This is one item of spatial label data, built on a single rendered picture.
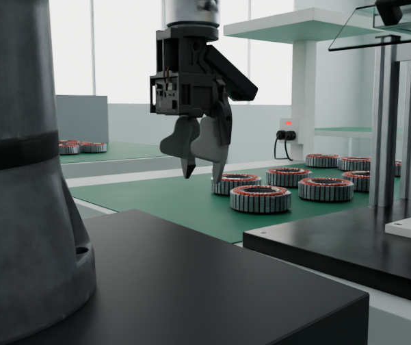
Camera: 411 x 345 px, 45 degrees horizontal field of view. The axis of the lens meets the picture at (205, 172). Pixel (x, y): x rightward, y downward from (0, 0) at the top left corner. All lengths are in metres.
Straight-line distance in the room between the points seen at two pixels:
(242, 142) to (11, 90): 6.27
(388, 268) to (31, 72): 0.41
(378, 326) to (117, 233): 0.26
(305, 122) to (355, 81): 6.67
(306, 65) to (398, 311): 1.34
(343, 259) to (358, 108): 7.93
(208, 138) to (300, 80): 1.12
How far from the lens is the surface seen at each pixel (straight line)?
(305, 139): 1.74
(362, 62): 8.55
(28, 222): 0.28
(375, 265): 0.56
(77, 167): 1.77
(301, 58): 1.77
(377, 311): 0.51
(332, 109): 7.92
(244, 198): 0.87
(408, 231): 0.69
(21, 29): 0.28
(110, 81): 5.39
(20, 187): 0.28
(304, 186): 1.02
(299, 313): 0.29
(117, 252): 0.39
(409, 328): 0.50
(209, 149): 0.67
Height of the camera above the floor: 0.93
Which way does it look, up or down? 7 degrees down
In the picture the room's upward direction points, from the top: straight up
